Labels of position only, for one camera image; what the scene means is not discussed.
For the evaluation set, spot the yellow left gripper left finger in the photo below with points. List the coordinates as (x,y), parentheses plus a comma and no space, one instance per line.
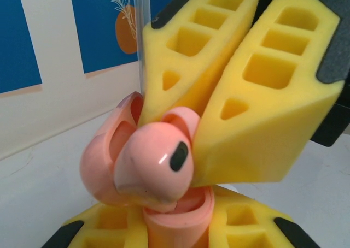
(109,231)

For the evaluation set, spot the blue floral wall poster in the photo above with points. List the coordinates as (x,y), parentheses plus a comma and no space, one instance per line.
(93,26)
(16,40)

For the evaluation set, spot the aluminium corner post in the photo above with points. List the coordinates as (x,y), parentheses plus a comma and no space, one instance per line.
(140,40)

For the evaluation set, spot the pink earbud charging case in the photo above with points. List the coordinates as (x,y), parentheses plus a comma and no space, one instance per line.
(95,163)

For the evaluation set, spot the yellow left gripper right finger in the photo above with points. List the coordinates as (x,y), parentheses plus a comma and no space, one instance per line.
(246,226)

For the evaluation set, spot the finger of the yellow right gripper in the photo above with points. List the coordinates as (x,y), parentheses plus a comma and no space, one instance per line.
(259,138)
(153,56)

